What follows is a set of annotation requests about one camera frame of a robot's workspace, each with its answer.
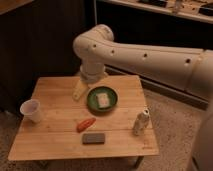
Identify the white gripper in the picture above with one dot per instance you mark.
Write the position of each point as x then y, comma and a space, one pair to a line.
91, 74

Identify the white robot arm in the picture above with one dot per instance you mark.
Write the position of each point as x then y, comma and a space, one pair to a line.
186, 69

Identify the green round plate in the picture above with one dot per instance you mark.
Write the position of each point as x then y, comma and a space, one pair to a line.
92, 102

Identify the white sponge block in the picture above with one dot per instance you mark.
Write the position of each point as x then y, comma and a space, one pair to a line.
103, 100

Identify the wooden table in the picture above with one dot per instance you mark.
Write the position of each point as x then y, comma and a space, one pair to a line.
55, 137

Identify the orange carrot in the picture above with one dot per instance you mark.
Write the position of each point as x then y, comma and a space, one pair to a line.
85, 124

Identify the grey rectangular block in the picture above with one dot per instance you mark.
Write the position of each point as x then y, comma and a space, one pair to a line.
93, 138

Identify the white plastic bottle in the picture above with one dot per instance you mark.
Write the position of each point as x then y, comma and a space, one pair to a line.
141, 122

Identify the white plastic cup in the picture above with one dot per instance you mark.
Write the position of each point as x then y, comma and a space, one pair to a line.
31, 110

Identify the background shelf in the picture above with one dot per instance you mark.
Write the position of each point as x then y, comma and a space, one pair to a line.
197, 10

